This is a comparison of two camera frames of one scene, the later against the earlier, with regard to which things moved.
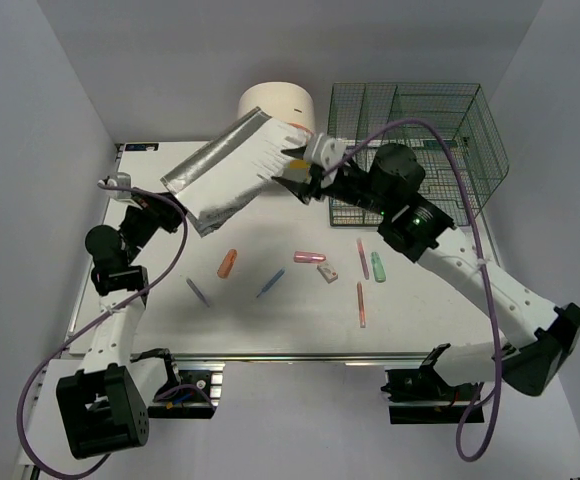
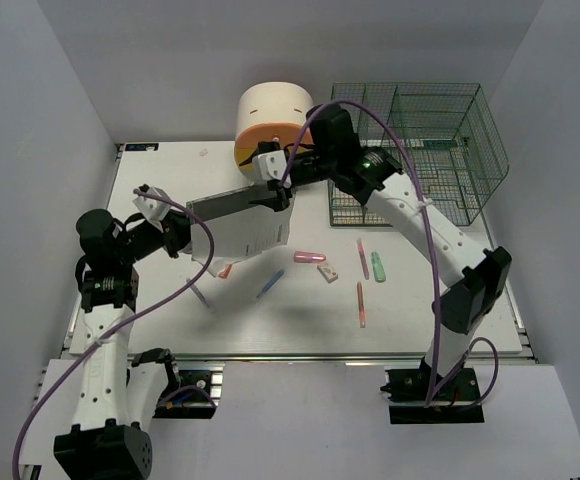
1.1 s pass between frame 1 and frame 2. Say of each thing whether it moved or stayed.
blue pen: stayed
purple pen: stayed
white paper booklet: moved
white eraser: stayed
